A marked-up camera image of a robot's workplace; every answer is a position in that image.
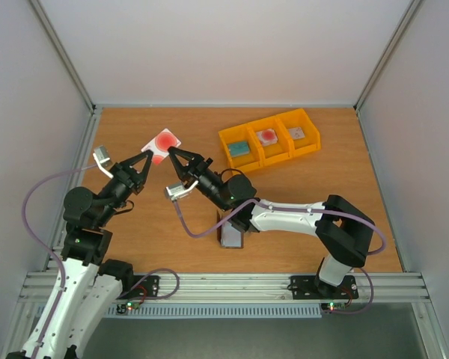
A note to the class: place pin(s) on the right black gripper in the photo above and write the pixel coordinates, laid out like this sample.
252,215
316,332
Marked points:
195,169

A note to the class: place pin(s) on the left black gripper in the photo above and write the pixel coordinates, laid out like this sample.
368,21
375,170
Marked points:
132,178

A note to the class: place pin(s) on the red circle white card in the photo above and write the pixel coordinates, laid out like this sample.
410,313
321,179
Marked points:
160,144

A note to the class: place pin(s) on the brown leather card holder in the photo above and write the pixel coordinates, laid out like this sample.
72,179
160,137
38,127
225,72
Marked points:
232,233

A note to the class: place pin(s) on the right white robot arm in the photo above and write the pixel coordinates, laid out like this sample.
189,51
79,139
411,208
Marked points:
344,230

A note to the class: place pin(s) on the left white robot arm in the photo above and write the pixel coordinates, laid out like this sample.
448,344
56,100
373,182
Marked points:
86,283

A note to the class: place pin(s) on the teal card stack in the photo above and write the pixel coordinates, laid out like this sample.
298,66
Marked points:
239,148

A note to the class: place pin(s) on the red circle card stack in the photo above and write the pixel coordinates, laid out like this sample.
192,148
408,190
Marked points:
267,137

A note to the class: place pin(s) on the grey white card stack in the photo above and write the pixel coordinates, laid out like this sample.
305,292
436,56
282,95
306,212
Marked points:
296,133

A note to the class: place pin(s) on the yellow three-compartment bin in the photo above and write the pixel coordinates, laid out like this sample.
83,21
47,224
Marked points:
285,149

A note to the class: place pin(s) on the left circuit board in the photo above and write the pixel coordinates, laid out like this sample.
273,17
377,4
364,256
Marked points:
129,307

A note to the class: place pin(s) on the circuit board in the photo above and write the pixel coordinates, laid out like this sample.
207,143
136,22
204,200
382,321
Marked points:
331,307
129,307

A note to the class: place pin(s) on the right circuit board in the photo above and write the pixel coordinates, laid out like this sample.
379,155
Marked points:
331,307

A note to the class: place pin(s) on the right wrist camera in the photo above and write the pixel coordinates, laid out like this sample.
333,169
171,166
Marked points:
179,190

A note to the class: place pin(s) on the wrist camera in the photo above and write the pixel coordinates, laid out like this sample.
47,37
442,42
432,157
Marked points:
179,190
103,160

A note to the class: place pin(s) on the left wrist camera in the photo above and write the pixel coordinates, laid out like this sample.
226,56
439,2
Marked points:
103,160

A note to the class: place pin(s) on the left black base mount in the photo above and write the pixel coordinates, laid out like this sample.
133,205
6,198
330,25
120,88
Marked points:
140,288

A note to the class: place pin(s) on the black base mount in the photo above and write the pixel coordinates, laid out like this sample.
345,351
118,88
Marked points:
304,287
140,288

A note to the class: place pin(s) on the aluminium front rail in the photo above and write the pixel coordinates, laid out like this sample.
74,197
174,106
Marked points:
256,288

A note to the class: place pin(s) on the grey slotted cable duct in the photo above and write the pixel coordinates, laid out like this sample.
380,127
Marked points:
216,311

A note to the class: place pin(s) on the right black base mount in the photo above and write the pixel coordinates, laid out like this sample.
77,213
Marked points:
304,287

